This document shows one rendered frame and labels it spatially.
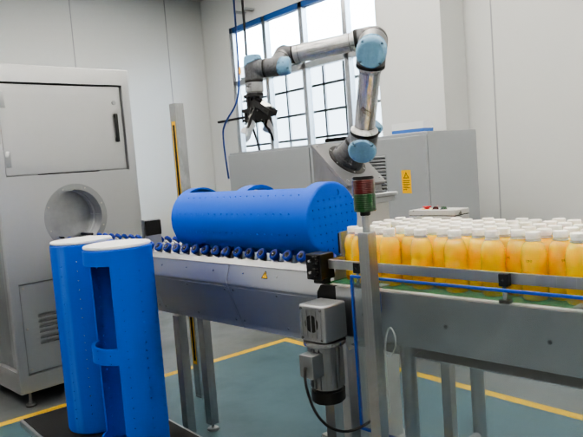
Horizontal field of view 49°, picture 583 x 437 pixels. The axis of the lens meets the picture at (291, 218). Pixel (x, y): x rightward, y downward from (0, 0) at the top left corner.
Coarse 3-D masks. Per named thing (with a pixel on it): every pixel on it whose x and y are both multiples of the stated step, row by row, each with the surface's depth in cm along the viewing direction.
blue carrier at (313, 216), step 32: (192, 192) 288; (224, 192) 270; (256, 192) 254; (288, 192) 240; (320, 192) 232; (192, 224) 278; (224, 224) 262; (256, 224) 248; (288, 224) 235; (320, 224) 233; (352, 224) 245
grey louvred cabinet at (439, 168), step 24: (312, 144) 464; (384, 144) 408; (408, 144) 393; (432, 144) 386; (456, 144) 402; (240, 168) 536; (264, 168) 510; (288, 168) 486; (312, 168) 465; (384, 168) 410; (408, 168) 395; (432, 168) 387; (456, 168) 402; (408, 192) 397; (432, 192) 387; (456, 192) 402; (408, 216) 400; (480, 216) 419
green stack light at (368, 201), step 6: (354, 198) 178; (360, 198) 177; (366, 198) 177; (372, 198) 177; (354, 204) 179; (360, 204) 177; (366, 204) 177; (372, 204) 177; (354, 210) 179; (360, 210) 177; (366, 210) 177; (372, 210) 177
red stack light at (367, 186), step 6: (354, 180) 178; (360, 180) 176; (366, 180) 176; (372, 180) 177; (354, 186) 178; (360, 186) 177; (366, 186) 176; (372, 186) 177; (354, 192) 178; (360, 192) 177; (366, 192) 176; (372, 192) 177
